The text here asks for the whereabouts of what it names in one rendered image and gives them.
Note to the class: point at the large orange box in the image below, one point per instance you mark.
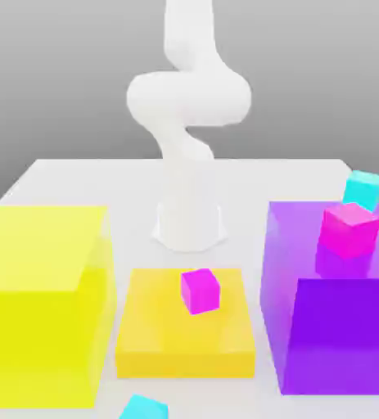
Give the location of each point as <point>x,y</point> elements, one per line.
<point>163,337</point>

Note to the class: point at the large yellow box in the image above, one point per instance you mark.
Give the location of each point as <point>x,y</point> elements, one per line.
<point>35,320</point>

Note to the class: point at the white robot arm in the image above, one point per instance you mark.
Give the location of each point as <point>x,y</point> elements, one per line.
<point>189,98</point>

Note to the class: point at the small cyan cube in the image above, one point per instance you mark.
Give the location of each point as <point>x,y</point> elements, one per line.
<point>362,190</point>
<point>145,409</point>

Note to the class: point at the small magenta cube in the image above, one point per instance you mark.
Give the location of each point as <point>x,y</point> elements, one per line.
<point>348,234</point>
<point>200,292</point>

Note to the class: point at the large purple box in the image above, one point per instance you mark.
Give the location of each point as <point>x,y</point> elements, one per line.
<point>336,337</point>

